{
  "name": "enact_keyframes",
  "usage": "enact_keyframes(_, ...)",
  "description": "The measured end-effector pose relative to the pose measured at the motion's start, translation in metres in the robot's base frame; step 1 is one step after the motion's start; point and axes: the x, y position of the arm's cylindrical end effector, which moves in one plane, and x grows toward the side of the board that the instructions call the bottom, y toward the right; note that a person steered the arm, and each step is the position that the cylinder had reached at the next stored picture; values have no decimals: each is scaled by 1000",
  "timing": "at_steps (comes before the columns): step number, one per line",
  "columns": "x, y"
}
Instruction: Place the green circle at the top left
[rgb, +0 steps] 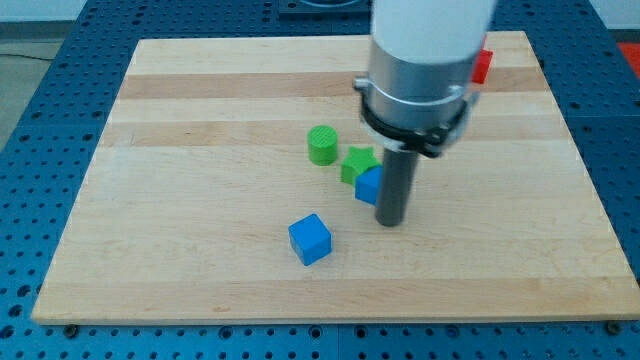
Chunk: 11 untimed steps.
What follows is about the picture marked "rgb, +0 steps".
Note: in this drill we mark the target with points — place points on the red block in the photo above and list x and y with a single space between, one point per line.
482 64

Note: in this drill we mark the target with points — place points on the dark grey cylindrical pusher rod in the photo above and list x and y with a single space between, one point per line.
395 186

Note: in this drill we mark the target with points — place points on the blue cube block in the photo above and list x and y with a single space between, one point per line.
310 239

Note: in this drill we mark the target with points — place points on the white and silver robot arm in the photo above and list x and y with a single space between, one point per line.
414 95

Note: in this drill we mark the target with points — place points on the blue block behind rod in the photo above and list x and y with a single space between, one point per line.
367 185

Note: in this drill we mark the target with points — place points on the green cylinder block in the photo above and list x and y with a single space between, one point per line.
322 144

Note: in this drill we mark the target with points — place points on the green star block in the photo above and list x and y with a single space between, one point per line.
358 161

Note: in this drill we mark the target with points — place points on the wooden board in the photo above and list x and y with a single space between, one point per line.
183 214

